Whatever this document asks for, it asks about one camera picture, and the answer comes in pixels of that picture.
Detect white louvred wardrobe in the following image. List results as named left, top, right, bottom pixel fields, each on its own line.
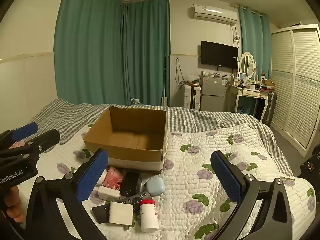
left=271, top=24, right=320, bottom=155

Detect cardboard box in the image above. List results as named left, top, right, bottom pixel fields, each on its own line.
left=83, top=106, right=167, bottom=173

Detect narrow green curtain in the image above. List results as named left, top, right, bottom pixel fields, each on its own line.
left=121, top=0, right=171, bottom=106

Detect wide green curtain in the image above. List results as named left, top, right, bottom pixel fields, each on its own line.
left=54, top=0, right=125, bottom=105

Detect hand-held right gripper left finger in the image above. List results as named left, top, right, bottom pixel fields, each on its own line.
left=25, top=149, right=109, bottom=240

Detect light blue earbud case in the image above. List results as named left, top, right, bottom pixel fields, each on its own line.
left=146, top=177, right=165, bottom=195

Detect black wall television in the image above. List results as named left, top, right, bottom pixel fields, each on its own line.
left=201, top=41, right=238, bottom=69

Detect grey checked bed sheet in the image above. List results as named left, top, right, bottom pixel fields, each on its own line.
left=25, top=98, right=294, bottom=178

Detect small white box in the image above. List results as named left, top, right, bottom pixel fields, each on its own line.
left=97, top=185, right=121, bottom=202

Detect hanging black cables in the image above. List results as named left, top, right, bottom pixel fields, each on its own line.
left=175, top=57, right=190, bottom=88

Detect dark suitcase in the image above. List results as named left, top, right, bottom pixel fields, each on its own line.
left=262, top=91, right=278, bottom=127

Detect white dressing table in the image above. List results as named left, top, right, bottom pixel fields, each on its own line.
left=229, top=83, right=270, bottom=123

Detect white air conditioner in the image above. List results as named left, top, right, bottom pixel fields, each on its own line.
left=192, top=4, right=238, bottom=26

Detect black wallet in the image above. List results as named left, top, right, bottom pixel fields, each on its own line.
left=91, top=203, right=110, bottom=224

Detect white pole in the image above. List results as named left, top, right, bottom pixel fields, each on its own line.
left=162, top=53, right=168, bottom=107

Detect person's left hand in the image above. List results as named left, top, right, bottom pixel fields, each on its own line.
left=0, top=186, right=24, bottom=222

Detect black remote control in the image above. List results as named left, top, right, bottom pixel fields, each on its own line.
left=117, top=191, right=150, bottom=211

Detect oval white vanity mirror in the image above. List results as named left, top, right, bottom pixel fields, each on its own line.
left=239, top=52, right=257, bottom=77

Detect small black box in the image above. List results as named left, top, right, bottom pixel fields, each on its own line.
left=120, top=171, right=140, bottom=197

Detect dark patterned cloth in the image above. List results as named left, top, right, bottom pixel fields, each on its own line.
left=299, top=145, right=320, bottom=180

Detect square white box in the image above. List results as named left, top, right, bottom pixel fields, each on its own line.
left=109, top=201, right=134, bottom=225

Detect grey mini fridge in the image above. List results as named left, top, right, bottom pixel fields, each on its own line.
left=199, top=75, right=227, bottom=111

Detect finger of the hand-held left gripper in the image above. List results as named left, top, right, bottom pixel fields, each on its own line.
left=0, top=122, right=39, bottom=151
left=0, top=129, right=61, bottom=166

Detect floral white quilt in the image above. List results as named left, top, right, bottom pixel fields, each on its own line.
left=15, top=124, right=317, bottom=240

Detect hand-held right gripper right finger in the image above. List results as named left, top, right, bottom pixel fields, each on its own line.
left=210, top=151, right=293, bottom=240

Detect white bottle with red cap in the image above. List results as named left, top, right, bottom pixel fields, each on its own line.
left=139, top=199, right=159, bottom=232

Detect teal window curtain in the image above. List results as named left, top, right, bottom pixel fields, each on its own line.
left=237, top=6, right=272, bottom=80

